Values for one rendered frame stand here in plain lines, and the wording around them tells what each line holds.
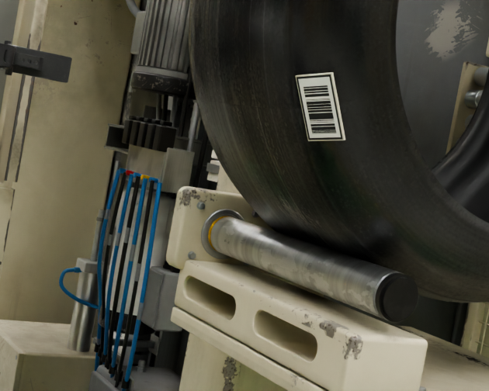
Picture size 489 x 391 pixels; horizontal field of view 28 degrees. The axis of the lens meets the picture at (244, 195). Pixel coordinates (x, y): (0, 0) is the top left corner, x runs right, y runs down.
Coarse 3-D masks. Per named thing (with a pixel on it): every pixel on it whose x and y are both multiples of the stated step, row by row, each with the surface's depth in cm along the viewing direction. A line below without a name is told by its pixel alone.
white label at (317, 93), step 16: (304, 80) 85; (320, 80) 84; (304, 96) 85; (320, 96) 84; (336, 96) 83; (304, 112) 86; (320, 112) 85; (336, 112) 84; (320, 128) 85; (336, 128) 84
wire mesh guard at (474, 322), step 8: (472, 304) 144; (480, 304) 144; (488, 304) 143; (472, 312) 144; (480, 312) 144; (488, 312) 142; (472, 320) 144; (480, 320) 144; (472, 328) 144; (480, 328) 144; (464, 336) 145; (472, 336) 144; (464, 344) 145; (472, 344) 144; (480, 344) 143; (480, 352) 143
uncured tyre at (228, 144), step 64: (192, 0) 102; (256, 0) 89; (320, 0) 84; (384, 0) 84; (192, 64) 102; (256, 64) 90; (320, 64) 85; (384, 64) 85; (256, 128) 93; (384, 128) 86; (256, 192) 102; (320, 192) 90; (384, 192) 88; (448, 192) 125; (384, 256) 93; (448, 256) 92
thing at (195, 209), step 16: (192, 192) 115; (208, 192) 116; (224, 192) 117; (176, 208) 116; (192, 208) 115; (208, 208) 116; (224, 208) 117; (240, 208) 118; (176, 224) 115; (192, 224) 115; (208, 224) 116; (256, 224) 119; (176, 240) 115; (192, 240) 115; (208, 240) 116; (176, 256) 115; (192, 256) 115; (208, 256) 117; (224, 256) 117
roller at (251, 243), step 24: (216, 240) 114; (240, 240) 109; (264, 240) 105; (288, 240) 102; (264, 264) 105; (288, 264) 100; (312, 264) 96; (336, 264) 93; (360, 264) 91; (312, 288) 97; (336, 288) 92; (360, 288) 89; (384, 288) 87; (408, 288) 88; (384, 312) 87; (408, 312) 88
